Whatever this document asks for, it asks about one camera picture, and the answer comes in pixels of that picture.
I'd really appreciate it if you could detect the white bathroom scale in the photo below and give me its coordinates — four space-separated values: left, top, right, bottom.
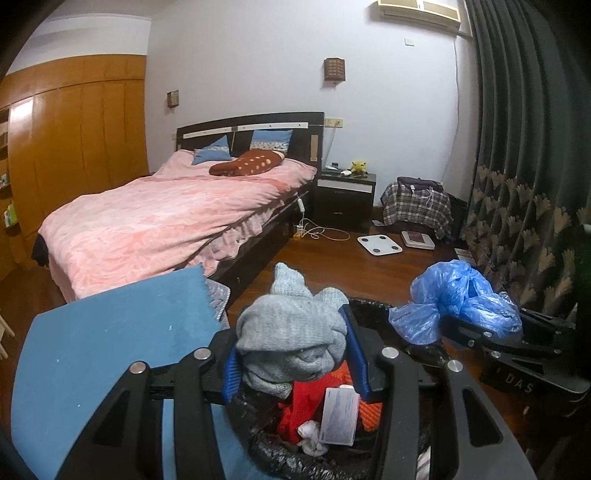
358 233 403 256

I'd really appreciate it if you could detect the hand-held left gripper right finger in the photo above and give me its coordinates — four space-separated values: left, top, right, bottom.
339 302 525 480

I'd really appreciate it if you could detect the blue table cover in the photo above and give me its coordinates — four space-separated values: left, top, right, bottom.
11 265 259 480

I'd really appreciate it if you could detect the dark patterned curtain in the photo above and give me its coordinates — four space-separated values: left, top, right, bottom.
455 0 591 324

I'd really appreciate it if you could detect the white sock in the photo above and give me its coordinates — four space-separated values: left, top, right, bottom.
296 420 328 457

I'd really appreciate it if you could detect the grey quilted cloth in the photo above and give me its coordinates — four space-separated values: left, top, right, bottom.
203 279 232 330

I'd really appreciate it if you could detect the red knit glove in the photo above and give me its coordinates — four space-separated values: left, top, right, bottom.
277 378 333 446

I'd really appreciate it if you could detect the wooden wardrobe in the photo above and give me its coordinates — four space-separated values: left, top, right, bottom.
0 53 151 282

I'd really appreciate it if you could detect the trash bin with black bag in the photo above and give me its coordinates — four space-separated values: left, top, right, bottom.
224 298 467 480

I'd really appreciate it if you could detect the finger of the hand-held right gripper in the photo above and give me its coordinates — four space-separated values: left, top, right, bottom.
438 316 523 357
519 308 578 335

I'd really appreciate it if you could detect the white cable with switch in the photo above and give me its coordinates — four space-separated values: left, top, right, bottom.
295 189 352 243

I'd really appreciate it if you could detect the grey sock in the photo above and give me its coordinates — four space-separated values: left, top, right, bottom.
235 262 350 398

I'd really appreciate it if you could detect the white card booklet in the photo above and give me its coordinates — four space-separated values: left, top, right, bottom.
320 387 360 448

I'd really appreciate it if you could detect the plaid cloth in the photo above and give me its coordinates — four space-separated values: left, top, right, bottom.
380 181 455 241

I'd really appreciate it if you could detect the dark wooden bed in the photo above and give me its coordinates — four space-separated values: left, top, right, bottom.
30 112 325 305

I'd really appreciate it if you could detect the scale with dark red centre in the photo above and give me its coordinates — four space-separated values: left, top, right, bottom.
400 230 437 251

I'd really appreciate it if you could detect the dark backpack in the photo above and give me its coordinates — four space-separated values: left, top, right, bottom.
396 176 444 192

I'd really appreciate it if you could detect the air conditioner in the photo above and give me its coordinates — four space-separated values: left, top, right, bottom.
376 0 462 33

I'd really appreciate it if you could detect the pink blanket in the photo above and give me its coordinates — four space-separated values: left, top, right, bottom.
38 148 318 301

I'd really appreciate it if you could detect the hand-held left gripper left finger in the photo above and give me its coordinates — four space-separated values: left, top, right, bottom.
55 328 241 480

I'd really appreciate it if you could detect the blue plastic bag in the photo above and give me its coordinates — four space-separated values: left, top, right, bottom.
388 259 524 347

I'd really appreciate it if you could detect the black and white nightstand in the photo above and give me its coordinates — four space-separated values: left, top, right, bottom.
315 167 377 234

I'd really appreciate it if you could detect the black cloth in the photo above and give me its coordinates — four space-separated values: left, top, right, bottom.
30 233 51 268

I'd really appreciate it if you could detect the brown dotted pillow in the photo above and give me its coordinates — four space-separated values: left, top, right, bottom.
209 148 284 177

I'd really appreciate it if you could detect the orange mesh mat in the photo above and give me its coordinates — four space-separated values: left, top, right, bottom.
358 399 384 432

